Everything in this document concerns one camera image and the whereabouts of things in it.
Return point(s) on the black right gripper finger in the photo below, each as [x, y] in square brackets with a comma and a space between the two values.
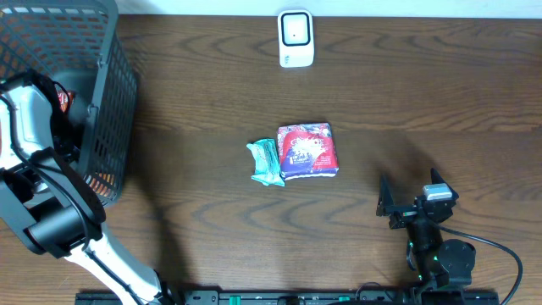
[385, 204]
[436, 178]

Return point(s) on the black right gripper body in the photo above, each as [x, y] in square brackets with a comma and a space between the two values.
[403, 214]

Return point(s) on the red purple liners pack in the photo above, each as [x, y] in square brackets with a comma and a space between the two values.
[307, 150]

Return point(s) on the teal snack wrapper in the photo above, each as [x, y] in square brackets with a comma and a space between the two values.
[267, 167]

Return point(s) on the orange Top chocolate bar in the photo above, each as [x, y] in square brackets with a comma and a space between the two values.
[66, 99]

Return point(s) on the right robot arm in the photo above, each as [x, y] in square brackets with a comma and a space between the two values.
[444, 266]

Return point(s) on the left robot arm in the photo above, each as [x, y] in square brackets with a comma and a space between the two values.
[49, 206]

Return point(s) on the white barcode scanner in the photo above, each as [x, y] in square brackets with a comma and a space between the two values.
[296, 39]

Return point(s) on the grey plastic mesh basket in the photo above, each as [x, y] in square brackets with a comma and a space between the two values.
[75, 43]

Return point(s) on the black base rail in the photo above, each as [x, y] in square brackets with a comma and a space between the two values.
[369, 296]

